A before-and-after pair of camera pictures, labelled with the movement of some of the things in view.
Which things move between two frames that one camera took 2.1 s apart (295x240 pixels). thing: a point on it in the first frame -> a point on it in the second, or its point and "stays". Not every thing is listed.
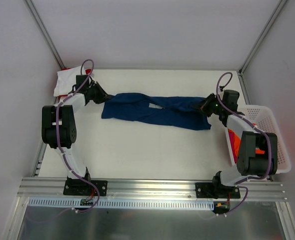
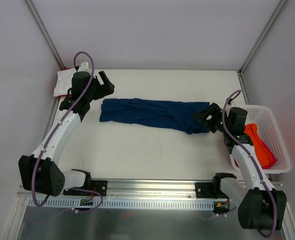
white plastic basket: (264, 118) stays
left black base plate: (79, 187) stays
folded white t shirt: (66, 79) stays
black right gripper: (205, 105) -> (215, 120)
